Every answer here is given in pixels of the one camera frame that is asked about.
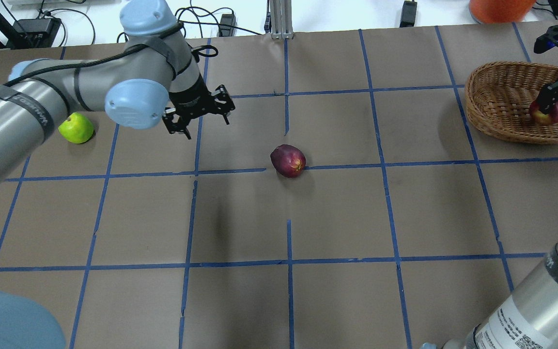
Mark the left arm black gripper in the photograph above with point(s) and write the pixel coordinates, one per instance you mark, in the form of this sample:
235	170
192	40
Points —
189	98

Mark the red apple yellow top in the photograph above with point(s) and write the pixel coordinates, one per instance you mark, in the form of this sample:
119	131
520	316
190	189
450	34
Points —
543	119

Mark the dark red apple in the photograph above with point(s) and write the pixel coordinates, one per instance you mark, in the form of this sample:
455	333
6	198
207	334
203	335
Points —
288	160

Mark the green apple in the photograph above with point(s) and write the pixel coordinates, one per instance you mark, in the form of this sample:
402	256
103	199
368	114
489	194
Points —
77	128

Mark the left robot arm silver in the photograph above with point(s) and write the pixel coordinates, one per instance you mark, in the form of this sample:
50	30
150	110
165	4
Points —
155	79

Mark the brown wicker basket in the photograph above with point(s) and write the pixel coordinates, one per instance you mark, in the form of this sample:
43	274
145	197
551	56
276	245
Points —
498	96

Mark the orange bucket grey lid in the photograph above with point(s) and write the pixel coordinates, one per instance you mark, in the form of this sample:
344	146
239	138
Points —
499	11

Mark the black adapter top right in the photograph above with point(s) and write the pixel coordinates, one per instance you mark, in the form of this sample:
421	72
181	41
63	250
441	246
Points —
408	13

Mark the black power brick top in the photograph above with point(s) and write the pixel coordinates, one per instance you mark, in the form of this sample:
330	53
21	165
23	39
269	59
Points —
38	32

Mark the aluminium frame post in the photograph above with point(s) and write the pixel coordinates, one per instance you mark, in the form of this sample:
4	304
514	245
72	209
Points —
281	24

